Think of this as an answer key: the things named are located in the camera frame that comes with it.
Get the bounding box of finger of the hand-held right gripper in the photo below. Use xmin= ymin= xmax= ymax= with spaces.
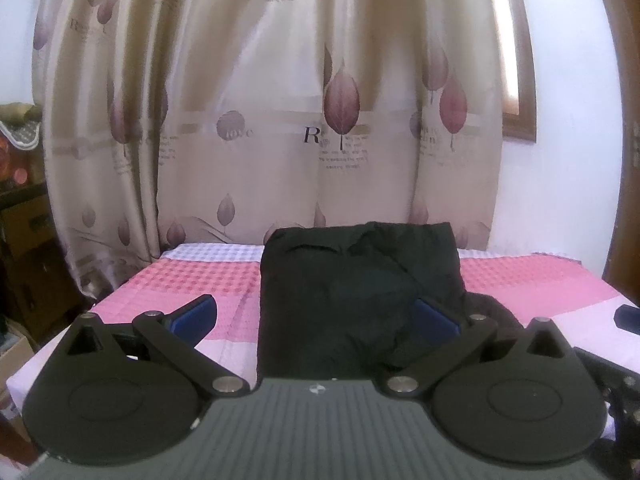
xmin=614 ymin=304 xmax=640 ymax=332
xmin=572 ymin=346 xmax=640 ymax=407

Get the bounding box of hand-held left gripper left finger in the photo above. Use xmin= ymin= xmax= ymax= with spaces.
xmin=67 ymin=294 xmax=251 ymax=401

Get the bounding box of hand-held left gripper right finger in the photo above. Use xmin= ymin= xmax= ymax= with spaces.
xmin=378 ymin=299 xmax=568 ymax=401

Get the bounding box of black jacket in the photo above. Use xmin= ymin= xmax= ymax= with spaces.
xmin=257 ymin=221 xmax=526 ymax=382

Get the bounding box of pink checked blanket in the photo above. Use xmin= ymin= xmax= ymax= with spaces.
xmin=5 ymin=242 xmax=640 ymax=441

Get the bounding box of brown cardboard box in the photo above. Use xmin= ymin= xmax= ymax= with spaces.
xmin=0 ymin=194 xmax=63 ymax=262

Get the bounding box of beige leaf print curtain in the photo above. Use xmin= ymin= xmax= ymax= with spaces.
xmin=32 ymin=0 xmax=506 ymax=292

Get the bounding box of red floral bundle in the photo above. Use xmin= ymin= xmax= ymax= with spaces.
xmin=0 ymin=142 xmax=47 ymax=187

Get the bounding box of patterned cloth pile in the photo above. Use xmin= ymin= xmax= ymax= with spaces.
xmin=0 ymin=102 xmax=47 ymax=152

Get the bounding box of dark wooden frame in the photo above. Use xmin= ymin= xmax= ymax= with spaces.
xmin=597 ymin=0 xmax=640 ymax=311

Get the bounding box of wooden window frame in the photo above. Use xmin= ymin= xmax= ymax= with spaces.
xmin=494 ymin=0 xmax=539 ymax=144

